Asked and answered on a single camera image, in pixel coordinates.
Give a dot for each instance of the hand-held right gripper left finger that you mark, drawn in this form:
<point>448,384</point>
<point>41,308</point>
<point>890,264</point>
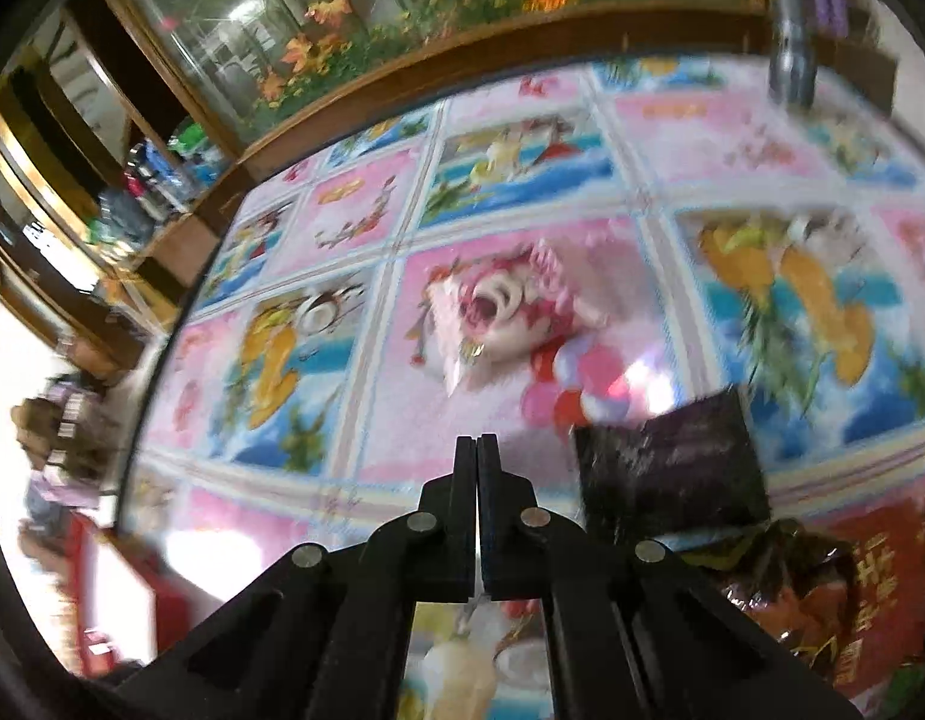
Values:
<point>466,465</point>

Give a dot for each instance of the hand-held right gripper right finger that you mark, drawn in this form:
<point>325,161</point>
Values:
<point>489,465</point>

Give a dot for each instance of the pink floral snack packet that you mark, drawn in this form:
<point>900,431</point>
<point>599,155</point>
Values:
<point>500,307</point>

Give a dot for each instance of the red cardboard box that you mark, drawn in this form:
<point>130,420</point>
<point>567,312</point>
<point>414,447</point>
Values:
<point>114,600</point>

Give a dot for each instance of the dark purple snack packet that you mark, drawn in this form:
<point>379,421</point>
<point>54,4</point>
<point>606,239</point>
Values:
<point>669,465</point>

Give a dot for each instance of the red and brown snack packet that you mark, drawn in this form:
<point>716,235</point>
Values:
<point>882,592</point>

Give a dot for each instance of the green plastic bag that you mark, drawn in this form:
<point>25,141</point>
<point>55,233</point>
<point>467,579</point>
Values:
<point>191,141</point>

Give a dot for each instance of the floral glass display cabinet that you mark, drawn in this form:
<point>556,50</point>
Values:
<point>432,7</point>

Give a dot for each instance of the wooden shelf unit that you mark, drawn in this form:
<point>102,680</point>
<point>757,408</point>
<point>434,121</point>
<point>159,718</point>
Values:
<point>72,187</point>

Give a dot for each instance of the grey metal flashlight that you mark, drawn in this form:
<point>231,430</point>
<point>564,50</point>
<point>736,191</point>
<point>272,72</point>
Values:
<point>789,30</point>

